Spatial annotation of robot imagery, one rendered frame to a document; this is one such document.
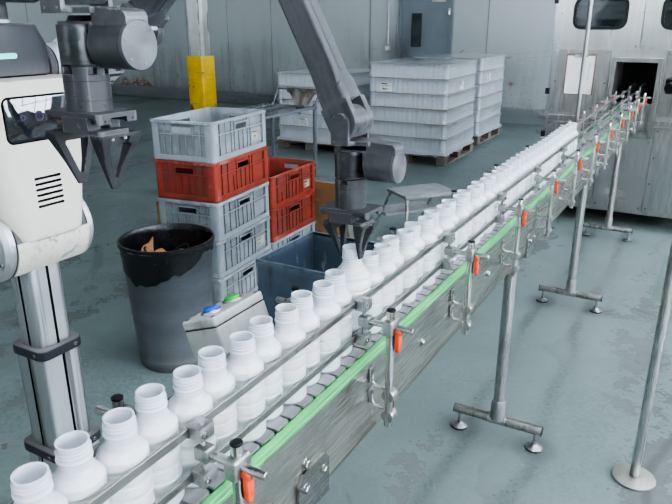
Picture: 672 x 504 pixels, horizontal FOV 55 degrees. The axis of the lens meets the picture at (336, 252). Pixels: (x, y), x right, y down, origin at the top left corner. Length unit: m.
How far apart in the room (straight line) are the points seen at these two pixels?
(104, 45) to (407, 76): 7.11
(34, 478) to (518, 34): 11.10
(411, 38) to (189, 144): 8.82
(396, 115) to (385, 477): 5.92
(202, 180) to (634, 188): 3.61
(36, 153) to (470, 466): 1.93
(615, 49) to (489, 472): 3.91
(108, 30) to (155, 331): 2.44
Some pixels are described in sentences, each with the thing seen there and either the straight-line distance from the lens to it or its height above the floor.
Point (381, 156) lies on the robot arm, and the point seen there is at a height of 1.38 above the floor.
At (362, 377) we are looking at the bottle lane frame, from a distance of 1.24.
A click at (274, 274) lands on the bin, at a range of 1.87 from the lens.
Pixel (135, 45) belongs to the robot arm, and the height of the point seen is 1.57.
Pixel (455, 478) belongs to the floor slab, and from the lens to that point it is 2.58.
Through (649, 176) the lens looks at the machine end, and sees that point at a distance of 5.79.
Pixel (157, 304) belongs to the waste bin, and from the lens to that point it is 3.09.
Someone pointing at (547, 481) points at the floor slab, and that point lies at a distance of 2.65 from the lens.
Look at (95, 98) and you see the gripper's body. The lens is 0.88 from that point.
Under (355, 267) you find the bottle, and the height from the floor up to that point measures 1.16.
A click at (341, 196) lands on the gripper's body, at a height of 1.30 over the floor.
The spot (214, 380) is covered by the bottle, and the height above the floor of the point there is 1.13.
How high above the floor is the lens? 1.59
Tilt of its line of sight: 19 degrees down
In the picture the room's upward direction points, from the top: straight up
